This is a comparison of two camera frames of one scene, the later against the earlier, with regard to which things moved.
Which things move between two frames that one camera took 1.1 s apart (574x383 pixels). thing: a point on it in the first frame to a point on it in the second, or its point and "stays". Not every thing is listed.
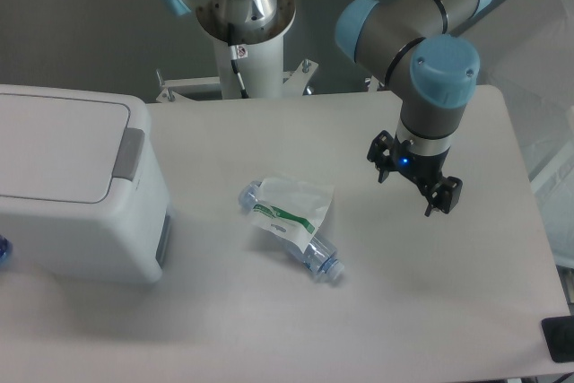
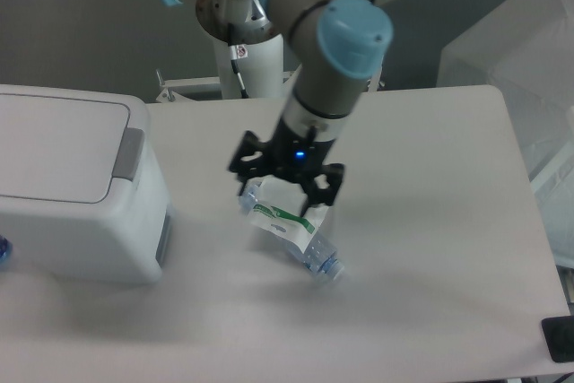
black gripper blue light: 387,152 to 293,156
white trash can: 82,194 stays
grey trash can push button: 130,153 stays
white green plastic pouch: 292,210 stays
